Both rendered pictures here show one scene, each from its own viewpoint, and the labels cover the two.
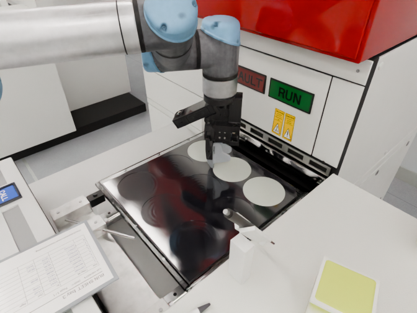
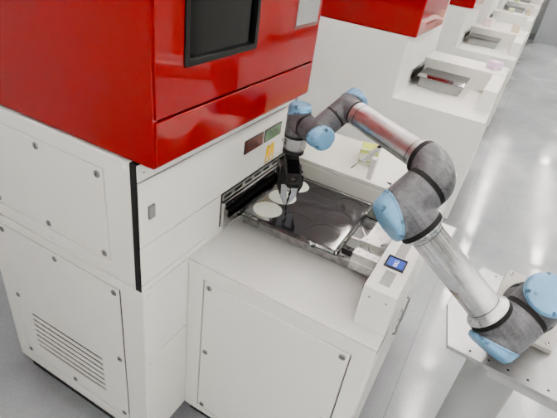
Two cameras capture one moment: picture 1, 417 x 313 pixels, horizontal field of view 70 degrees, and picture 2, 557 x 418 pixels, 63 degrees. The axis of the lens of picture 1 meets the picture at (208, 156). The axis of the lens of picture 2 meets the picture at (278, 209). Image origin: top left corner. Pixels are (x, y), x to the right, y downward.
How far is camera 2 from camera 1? 1.73 m
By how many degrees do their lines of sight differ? 87
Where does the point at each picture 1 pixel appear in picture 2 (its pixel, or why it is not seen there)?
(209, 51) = not seen: hidden behind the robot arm
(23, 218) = (399, 249)
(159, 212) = (339, 220)
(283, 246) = (347, 168)
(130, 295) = not seen: hidden behind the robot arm
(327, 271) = (366, 148)
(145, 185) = (322, 230)
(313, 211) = (321, 160)
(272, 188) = not seen: hidden behind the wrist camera
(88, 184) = (317, 290)
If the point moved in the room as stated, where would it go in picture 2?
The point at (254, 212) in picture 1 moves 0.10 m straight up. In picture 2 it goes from (316, 188) to (320, 165)
